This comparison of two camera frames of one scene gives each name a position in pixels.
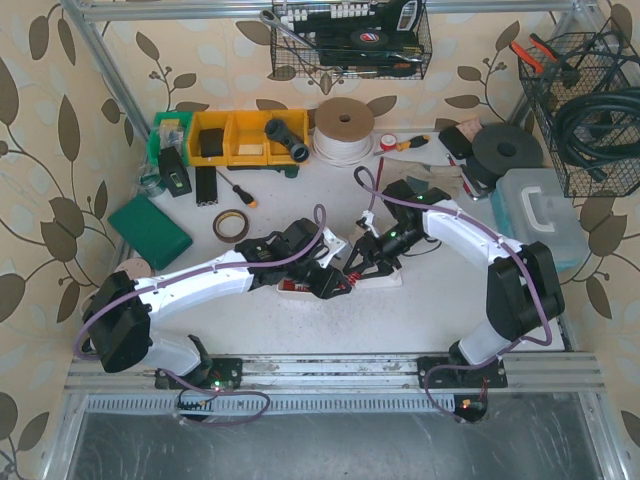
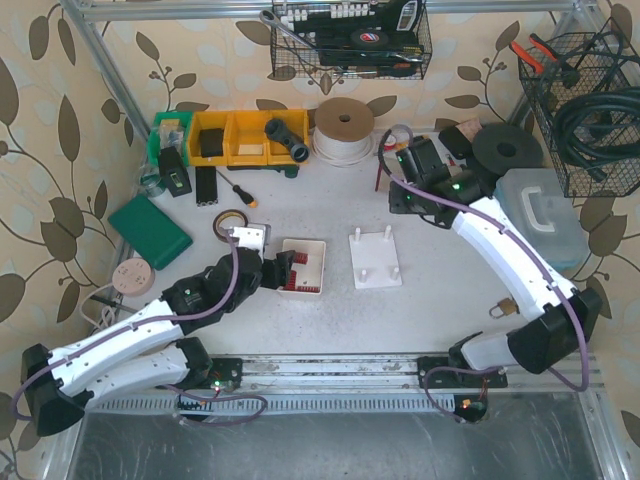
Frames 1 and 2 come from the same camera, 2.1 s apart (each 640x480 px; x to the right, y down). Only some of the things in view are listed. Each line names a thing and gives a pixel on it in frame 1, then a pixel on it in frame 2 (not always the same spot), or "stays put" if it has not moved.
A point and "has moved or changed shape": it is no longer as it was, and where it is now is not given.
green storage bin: x=170 y=129 stays put
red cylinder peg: x=351 y=277 has moved or changed shape
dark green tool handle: x=456 y=142 stays put
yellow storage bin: x=245 y=140 stays put
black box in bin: x=211 y=142 stays put
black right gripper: x=373 y=245 -> x=400 y=198
